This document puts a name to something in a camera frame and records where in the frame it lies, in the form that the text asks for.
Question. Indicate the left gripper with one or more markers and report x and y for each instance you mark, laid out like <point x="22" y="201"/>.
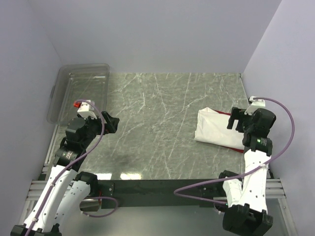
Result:
<point x="110" y="127"/>

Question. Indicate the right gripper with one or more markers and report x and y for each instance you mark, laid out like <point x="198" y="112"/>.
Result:
<point x="237" y="114"/>

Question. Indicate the white Coca-Cola t-shirt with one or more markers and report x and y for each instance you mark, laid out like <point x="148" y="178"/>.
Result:
<point x="212" y="128"/>

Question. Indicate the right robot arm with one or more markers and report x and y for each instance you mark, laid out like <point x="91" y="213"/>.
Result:
<point x="246" y="213"/>

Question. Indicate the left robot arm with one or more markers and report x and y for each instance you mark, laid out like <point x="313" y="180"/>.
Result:
<point x="67" y="187"/>

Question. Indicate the folded red t-shirt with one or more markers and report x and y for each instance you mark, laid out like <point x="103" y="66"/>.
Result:
<point x="234" y="149"/>

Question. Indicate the clear plastic bin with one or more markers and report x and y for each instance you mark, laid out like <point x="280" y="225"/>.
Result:
<point x="78" y="81"/>

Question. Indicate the black mounting base bar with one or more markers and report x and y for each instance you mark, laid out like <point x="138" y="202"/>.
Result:
<point x="159" y="193"/>

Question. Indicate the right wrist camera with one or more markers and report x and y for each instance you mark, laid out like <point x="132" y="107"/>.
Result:
<point x="254" y="104"/>

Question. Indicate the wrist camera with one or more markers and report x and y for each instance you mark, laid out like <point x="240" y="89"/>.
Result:
<point x="85" y="110"/>
<point x="254" y="104"/>

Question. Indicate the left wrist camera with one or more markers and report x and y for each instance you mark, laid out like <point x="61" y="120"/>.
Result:
<point x="85" y="110"/>

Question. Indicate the aluminium rail frame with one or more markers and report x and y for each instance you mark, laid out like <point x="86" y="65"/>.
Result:
<point x="242" y="198"/>

